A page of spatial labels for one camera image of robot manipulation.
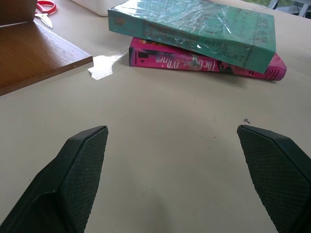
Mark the white plastic box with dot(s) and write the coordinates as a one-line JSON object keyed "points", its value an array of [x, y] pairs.
{"points": [[97, 6]]}

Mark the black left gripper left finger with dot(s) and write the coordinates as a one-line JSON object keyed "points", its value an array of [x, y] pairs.
{"points": [[70, 179]]}

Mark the brown wooden shelf board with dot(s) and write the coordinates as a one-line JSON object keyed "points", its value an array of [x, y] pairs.
{"points": [[31, 53]]}

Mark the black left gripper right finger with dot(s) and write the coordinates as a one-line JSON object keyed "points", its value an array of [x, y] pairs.
{"points": [[274, 174]]}

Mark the teal plastic-wrapped book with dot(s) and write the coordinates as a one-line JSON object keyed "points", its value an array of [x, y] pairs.
{"points": [[199, 31]]}

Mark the pink paperback book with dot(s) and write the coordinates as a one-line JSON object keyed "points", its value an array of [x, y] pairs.
{"points": [[184, 64]]}

